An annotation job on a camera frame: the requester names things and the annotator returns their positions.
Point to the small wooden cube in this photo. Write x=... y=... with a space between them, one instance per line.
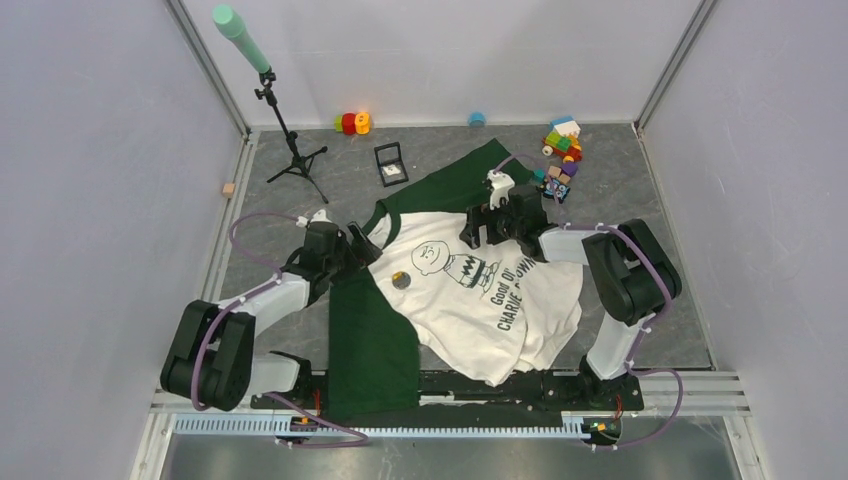
x=228 y=190

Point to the purple cube block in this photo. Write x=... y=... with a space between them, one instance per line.
x=570 y=168

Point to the white and green t-shirt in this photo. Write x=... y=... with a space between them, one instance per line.
x=486 y=312

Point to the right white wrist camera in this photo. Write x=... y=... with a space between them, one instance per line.
x=500 y=185

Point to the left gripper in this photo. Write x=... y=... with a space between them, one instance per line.
x=366 y=251

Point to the red cylinder toy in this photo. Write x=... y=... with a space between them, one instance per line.
x=348 y=123

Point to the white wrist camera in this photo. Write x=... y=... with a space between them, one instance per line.
x=500 y=185
x=320 y=215

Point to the black blue patterned block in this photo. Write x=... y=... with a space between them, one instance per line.
x=555 y=190

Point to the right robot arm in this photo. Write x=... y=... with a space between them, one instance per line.
x=633 y=276

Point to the white blue brick block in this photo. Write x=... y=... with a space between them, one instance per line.
x=566 y=126

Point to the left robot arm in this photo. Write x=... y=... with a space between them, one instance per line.
x=212 y=362

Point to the black clear brooch case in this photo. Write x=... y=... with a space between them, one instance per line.
x=390 y=165

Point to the black tripod stand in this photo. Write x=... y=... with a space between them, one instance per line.
x=300 y=165

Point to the colourful brick toy train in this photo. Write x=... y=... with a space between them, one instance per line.
x=566 y=147

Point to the orange ring toy block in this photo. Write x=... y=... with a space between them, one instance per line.
x=362 y=123

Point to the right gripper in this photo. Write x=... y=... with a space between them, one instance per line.
x=481 y=215

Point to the blue cylinder toy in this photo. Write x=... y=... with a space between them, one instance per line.
x=476 y=120

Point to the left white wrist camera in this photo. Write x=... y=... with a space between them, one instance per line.
x=320 y=215

